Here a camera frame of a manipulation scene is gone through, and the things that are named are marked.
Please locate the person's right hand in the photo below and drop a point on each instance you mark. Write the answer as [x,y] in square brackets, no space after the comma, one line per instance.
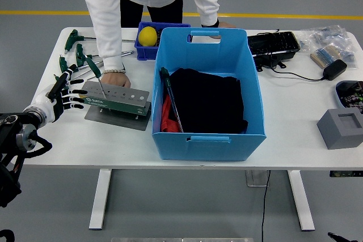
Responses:
[114,79]

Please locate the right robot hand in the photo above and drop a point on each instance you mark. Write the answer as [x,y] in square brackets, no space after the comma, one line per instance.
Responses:
[339,238]

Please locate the person's left hand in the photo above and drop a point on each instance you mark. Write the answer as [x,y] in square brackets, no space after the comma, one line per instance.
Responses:
[227,25]

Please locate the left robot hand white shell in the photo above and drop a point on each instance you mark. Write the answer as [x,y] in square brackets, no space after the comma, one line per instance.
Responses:
[46,101]

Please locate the green silver wrench stand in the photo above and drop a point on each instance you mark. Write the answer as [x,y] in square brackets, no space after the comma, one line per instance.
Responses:
[119,106]

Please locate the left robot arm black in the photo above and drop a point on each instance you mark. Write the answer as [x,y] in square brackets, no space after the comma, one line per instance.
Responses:
[11,128]

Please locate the person's left forearm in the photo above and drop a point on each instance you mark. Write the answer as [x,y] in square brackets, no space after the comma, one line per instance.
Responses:
[208,4]

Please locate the person's right forearm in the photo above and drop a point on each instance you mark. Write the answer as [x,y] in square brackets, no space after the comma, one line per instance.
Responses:
[107,40]

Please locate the large blue folding box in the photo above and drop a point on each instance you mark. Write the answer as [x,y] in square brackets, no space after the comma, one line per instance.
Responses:
[210,148]

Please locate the small blue plastic bin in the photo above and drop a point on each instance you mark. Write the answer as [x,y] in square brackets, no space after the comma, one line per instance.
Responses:
[144,52]

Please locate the black plastic tray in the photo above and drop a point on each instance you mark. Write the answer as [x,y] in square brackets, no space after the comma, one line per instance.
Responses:
[272,43]

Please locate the yellow lemon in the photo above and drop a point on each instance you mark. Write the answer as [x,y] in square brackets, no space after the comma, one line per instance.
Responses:
[147,36]

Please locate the white table leg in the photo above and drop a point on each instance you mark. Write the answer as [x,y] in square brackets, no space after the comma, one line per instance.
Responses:
[300,196]
[100,196]

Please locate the desk control panel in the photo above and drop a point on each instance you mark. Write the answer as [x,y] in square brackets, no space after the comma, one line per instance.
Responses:
[346,173]

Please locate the red cloth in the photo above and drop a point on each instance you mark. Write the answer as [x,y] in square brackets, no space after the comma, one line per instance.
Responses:
[168,125]

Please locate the black cloth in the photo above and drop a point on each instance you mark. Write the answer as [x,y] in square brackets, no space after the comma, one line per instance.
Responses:
[210,100]

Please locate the resistor tape strip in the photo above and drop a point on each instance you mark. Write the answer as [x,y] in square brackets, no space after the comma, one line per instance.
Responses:
[324,55]

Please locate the clear plastic parts bags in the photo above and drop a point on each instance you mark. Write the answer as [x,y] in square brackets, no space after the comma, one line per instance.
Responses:
[331,36]

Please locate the grey block with recess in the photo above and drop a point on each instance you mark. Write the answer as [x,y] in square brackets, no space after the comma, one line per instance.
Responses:
[331,131]

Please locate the black power adapter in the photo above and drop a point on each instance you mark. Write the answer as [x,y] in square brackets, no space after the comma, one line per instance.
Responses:
[334,69]

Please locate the light blue parts tray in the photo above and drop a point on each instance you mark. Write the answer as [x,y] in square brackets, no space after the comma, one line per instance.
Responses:
[337,92]

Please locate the black electronic modules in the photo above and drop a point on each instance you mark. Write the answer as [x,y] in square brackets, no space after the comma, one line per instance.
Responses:
[351,97]

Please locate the black mounting bracket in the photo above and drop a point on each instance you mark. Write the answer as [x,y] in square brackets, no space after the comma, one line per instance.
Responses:
[266,60]

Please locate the metal bracket under table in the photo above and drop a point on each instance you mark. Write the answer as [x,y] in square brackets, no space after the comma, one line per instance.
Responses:
[255,179]

